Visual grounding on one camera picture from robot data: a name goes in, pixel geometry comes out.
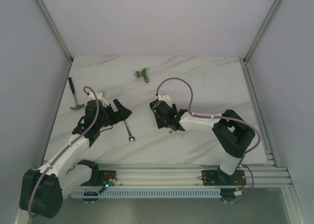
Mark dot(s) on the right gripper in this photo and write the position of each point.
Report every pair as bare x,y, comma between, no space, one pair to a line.
174,108

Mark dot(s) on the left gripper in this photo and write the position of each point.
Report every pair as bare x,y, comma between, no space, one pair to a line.
115,113

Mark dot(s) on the black fuse box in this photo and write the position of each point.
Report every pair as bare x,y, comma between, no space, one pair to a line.
162,112

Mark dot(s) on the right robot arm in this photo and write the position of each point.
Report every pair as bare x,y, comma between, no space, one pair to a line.
236,136

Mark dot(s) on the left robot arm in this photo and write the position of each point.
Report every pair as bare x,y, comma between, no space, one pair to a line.
44,189

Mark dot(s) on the silver combination wrench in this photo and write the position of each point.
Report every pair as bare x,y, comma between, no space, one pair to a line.
131,138

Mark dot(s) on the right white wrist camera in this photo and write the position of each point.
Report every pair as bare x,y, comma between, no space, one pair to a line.
166,98

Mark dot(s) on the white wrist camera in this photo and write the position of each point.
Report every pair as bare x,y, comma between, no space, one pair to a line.
100,97
166,98

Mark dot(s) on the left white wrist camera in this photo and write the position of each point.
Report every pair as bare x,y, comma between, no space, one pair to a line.
100,97

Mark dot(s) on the hammer with black handle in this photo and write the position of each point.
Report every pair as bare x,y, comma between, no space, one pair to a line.
77,105

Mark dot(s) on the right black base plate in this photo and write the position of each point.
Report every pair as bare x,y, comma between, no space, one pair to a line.
219,178

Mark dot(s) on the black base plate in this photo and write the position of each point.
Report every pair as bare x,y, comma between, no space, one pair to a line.
219,178
100,178

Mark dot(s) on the white slotted cable duct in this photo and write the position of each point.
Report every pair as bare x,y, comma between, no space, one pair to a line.
146,193

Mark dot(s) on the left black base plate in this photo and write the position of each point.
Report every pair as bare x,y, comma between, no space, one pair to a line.
100,178

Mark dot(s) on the aluminium frame rail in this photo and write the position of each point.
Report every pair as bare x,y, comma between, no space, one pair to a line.
188,176

